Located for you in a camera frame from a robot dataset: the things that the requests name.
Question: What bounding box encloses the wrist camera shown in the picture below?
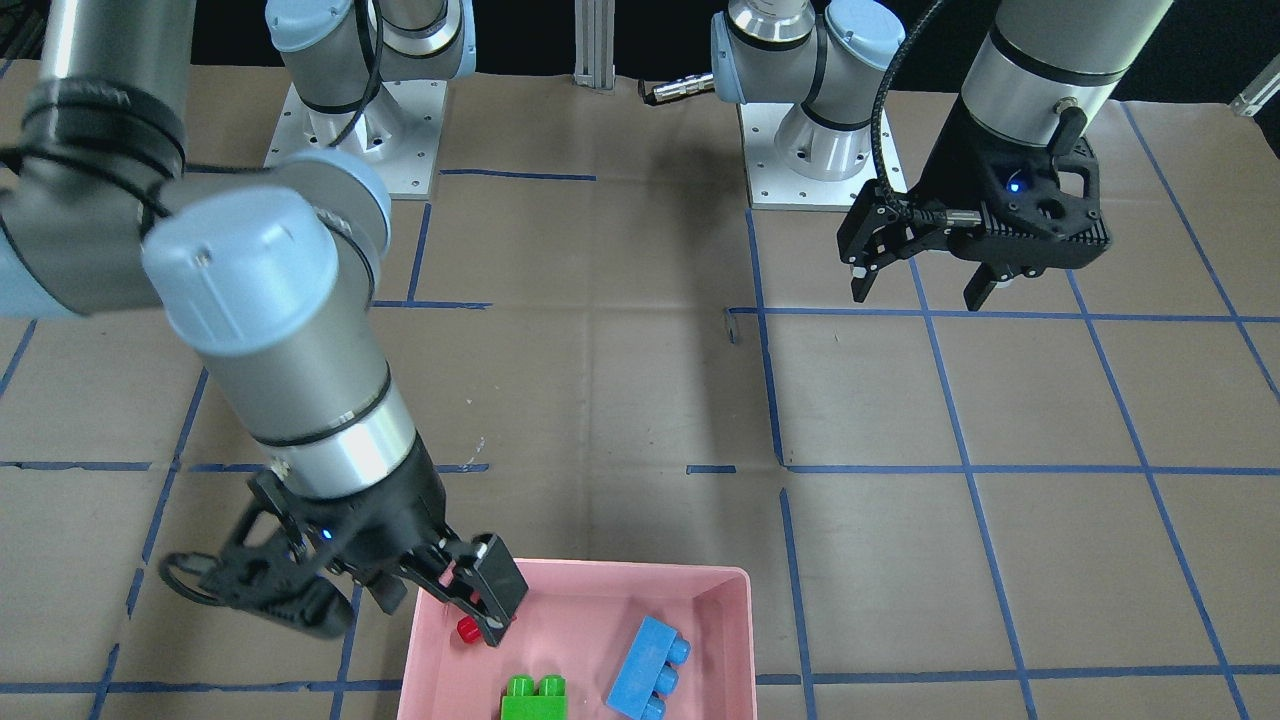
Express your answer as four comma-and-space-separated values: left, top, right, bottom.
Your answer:
1006, 136, 1114, 269
157, 469, 360, 639

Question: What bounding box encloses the green toy block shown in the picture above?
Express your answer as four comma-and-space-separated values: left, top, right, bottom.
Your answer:
498, 674, 570, 720

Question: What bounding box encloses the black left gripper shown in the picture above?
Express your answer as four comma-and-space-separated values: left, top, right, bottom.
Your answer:
836, 100, 1066, 311

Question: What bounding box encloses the blue toy block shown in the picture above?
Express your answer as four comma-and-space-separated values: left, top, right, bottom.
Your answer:
604, 616, 692, 719

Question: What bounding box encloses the pink plastic box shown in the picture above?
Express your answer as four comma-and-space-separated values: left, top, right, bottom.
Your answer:
398, 559, 756, 719

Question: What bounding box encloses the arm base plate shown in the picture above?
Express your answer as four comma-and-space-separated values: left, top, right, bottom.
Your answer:
739, 102, 877, 211
262, 79, 451, 201

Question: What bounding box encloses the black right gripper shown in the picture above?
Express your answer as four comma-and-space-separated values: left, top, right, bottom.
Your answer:
250, 439, 529, 648

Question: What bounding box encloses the red toy block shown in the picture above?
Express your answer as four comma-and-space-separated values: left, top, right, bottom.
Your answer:
456, 616, 483, 644

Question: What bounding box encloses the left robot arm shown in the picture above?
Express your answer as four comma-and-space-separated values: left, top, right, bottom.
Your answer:
710, 1, 1171, 311

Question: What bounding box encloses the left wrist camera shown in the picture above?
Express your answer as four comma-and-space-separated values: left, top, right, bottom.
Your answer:
1006, 136, 1114, 269

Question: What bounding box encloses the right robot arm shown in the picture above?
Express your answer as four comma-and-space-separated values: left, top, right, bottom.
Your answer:
3, 1, 529, 647

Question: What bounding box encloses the aluminium frame post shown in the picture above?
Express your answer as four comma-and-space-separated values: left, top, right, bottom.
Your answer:
572, 0, 616, 94

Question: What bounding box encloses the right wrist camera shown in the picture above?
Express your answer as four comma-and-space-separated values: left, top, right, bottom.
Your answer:
157, 469, 360, 639

